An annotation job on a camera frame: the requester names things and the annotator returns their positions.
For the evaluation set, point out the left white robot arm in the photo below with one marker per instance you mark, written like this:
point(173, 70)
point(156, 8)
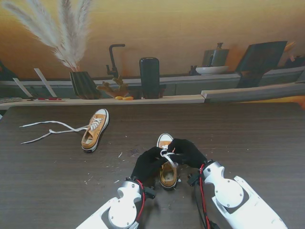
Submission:
point(119, 207)

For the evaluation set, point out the printed kitchen backdrop banner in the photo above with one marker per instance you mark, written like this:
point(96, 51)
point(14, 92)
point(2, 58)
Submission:
point(166, 28)

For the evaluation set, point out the yellow canvas sneaker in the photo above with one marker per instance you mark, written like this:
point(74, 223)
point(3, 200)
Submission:
point(101, 116)
point(168, 179)

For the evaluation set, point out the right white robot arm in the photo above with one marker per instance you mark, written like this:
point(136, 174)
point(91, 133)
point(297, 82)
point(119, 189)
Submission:
point(238, 195)

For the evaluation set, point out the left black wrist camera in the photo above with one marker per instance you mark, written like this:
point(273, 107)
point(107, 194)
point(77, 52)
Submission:
point(150, 192)

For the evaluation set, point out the left robot hand black glove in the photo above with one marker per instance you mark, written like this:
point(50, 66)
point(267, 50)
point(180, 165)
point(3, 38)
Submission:
point(147, 164)

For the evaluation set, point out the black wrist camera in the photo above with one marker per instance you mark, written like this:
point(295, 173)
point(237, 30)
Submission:
point(193, 180)
point(150, 192)

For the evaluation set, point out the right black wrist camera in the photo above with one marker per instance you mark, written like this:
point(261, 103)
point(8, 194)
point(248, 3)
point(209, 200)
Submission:
point(193, 180)

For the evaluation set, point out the right robot hand black glove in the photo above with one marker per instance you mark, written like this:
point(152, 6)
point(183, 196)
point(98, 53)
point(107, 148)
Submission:
point(189, 153)

